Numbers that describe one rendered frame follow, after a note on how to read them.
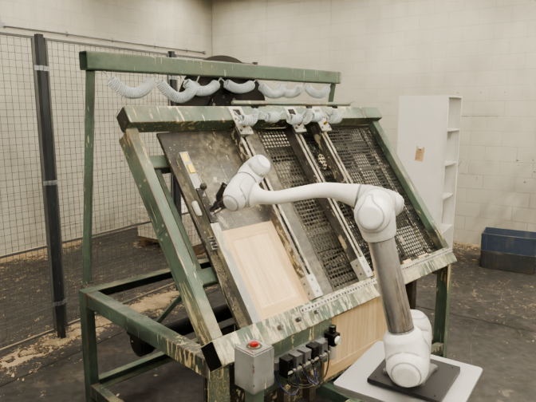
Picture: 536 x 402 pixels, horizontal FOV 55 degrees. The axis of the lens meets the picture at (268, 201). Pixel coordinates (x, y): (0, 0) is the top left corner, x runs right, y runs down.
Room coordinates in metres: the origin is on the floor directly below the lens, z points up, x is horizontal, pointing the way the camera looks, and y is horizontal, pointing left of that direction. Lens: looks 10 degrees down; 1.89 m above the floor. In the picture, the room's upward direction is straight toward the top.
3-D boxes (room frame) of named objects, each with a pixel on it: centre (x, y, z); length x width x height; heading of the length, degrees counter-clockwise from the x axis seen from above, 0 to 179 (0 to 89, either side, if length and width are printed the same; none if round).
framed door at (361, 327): (3.22, -0.66, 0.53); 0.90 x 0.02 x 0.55; 135
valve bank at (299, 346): (2.32, -0.21, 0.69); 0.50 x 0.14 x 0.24; 135
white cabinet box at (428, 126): (6.33, -1.98, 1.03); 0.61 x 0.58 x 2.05; 146
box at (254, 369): (1.96, 0.06, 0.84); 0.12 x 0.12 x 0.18; 45
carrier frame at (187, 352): (3.30, -0.08, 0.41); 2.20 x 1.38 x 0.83; 135
